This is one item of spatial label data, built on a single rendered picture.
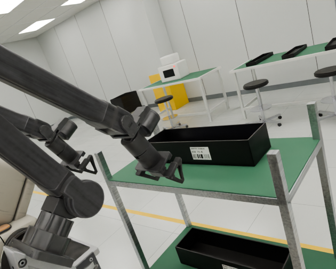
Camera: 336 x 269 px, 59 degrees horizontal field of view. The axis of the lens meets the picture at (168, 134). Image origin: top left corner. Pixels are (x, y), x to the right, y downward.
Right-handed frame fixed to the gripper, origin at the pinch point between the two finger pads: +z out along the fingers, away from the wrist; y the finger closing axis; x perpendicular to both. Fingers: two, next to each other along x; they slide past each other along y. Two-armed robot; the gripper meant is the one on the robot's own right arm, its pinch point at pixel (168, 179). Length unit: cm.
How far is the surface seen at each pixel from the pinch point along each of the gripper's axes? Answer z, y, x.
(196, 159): 28.8, 19.7, -27.6
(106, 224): 135, 189, -18
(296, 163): 32.3, -21.3, -30.0
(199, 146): 23.3, 16.3, -30.4
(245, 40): 226, 215, -451
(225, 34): 207, 251, -460
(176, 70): 177, 290, -325
